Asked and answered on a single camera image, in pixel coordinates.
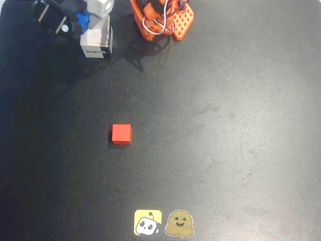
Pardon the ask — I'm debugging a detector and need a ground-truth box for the yellow robot face sticker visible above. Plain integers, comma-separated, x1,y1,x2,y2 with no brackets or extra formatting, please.
134,209,163,236

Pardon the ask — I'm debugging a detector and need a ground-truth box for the red cube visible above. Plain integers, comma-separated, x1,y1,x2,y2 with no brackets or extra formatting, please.
111,124,132,145

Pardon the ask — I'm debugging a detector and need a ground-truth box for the black gripper camera with mount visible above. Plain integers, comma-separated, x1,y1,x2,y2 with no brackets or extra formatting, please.
32,0,85,41

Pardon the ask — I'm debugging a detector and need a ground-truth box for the black desk mat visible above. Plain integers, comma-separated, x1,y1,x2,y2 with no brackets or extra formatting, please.
0,0,321,241

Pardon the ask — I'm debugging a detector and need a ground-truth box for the white cardboard box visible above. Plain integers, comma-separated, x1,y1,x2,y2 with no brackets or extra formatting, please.
79,15,114,60

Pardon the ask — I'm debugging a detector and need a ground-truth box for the hugging face emoji sticker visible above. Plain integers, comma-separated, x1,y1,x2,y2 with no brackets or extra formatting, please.
164,209,195,237

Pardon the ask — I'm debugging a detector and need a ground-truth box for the white cable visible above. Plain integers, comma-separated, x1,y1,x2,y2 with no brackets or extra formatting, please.
142,0,185,35

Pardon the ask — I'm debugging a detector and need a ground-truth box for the blue cube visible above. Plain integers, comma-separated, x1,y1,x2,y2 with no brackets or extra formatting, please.
76,11,91,35

